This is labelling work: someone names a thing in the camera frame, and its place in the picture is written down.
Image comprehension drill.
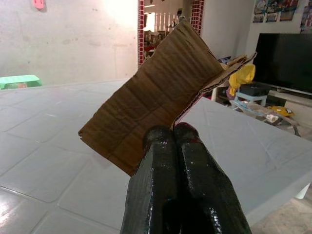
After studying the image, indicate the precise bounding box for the white television cabinet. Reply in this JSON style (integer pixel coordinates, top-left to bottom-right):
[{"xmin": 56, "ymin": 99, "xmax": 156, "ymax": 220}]
[{"xmin": 267, "ymin": 85, "xmax": 312, "ymax": 117}]

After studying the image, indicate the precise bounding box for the colourful wall poster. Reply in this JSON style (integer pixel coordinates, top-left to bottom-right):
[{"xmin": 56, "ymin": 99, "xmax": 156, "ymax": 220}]
[
  {"xmin": 279, "ymin": 0, "xmax": 297, "ymax": 22},
  {"xmin": 253, "ymin": 0, "xmax": 266, "ymax": 23},
  {"xmin": 300, "ymin": 0, "xmax": 312, "ymax": 32}
]

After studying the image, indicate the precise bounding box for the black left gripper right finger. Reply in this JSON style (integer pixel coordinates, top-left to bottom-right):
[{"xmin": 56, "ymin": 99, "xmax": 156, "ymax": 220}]
[{"xmin": 173, "ymin": 123, "xmax": 253, "ymax": 234}]

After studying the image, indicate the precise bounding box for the grey baby bouncer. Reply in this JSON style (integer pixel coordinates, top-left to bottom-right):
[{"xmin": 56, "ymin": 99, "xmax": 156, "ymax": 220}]
[{"xmin": 237, "ymin": 101, "xmax": 303, "ymax": 137}]

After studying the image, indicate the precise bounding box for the pink plastic wall hanger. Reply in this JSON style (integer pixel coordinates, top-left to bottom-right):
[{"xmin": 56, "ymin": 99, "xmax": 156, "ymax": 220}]
[{"xmin": 32, "ymin": 0, "xmax": 47, "ymax": 10}]

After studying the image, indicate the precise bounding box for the green plastic stool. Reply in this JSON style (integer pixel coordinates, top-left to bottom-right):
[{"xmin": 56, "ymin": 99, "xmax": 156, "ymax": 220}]
[{"xmin": 0, "ymin": 75, "xmax": 44, "ymax": 90}]

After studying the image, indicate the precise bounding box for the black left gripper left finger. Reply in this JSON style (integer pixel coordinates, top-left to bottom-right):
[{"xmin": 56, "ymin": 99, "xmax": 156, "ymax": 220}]
[{"xmin": 119, "ymin": 124, "xmax": 180, "ymax": 234}]

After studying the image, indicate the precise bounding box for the red mosaic tile door frame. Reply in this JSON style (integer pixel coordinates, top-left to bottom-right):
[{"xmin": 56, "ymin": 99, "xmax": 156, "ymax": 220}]
[{"xmin": 137, "ymin": 0, "xmax": 204, "ymax": 68}]

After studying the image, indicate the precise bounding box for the small light blue table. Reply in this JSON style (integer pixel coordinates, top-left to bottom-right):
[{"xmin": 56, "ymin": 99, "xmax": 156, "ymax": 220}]
[{"xmin": 233, "ymin": 91, "xmax": 269, "ymax": 112}]

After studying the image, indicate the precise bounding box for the black box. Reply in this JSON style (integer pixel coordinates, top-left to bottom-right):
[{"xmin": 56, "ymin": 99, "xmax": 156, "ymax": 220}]
[{"xmin": 240, "ymin": 82, "xmax": 273, "ymax": 96}]

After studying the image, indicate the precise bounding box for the torn cardboard red print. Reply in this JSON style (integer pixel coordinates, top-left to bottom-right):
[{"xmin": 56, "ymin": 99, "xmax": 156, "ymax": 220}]
[{"xmin": 78, "ymin": 18, "xmax": 258, "ymax": 176}]

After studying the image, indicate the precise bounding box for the small white table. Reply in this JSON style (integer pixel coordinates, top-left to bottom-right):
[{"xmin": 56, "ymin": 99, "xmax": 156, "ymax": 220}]
[{"xmin": 211, "ymin": 82, "xmax": 236, "ymax": 106}]

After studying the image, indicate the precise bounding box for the yellow cloth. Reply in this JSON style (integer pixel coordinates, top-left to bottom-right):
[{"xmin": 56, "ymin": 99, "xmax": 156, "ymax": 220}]
[{"xmin": 228, "ymin": 63, "xmax": 256, "ymax": 97}]

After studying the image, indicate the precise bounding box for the black flat screen television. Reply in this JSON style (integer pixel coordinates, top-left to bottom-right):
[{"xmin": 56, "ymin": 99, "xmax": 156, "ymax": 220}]
[{"xmin": 253, "ymin": 33, "xmax": 312, "ymax": 95}]

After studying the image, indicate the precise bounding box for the yellow soft toy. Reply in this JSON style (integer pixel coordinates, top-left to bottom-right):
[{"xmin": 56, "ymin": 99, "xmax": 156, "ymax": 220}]
[{"xmin": 267, "ymin": 105, "xmax": 295, "ymax": 118}]

